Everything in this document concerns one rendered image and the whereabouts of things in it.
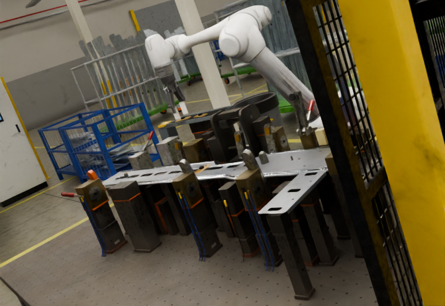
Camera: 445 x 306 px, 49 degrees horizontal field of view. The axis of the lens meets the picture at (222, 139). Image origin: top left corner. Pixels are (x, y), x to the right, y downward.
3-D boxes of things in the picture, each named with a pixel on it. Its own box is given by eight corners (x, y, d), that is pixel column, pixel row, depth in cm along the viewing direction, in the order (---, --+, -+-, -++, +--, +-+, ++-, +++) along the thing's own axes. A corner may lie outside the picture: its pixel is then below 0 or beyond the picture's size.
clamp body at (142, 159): (152, 218, 266) (127, 157, 259) (166, 207, 275) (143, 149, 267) (161, 218, 262) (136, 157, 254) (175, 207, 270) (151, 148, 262)
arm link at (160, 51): (164, 64, 240) (179, 58, 251) (153, 34, 237) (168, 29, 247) (148, 69, 246) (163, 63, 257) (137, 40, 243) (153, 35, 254)
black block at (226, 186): (238, 262, 184) (212, 193, 178) (251, 248, 191) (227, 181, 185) (249, 263, 180) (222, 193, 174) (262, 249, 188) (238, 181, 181)
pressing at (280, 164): (89, 191, 248) (88, 188, 248) (121, 172, 265) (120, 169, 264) (328, 173, 158) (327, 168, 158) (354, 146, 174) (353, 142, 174)
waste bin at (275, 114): (243, 171, 528) (221, 109, 513) (274, 152, 556) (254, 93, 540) (274, 173, 488) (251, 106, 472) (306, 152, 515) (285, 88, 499)
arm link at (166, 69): (151, 69, 246) (155, 80, 247) (165, 64, 242) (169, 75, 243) (159, 65, 254) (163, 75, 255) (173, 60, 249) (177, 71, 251)
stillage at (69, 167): (59, 180, 843) (37, 130, 822) (100, 161, 885) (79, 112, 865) (83, 185, 745) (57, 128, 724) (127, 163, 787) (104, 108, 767)
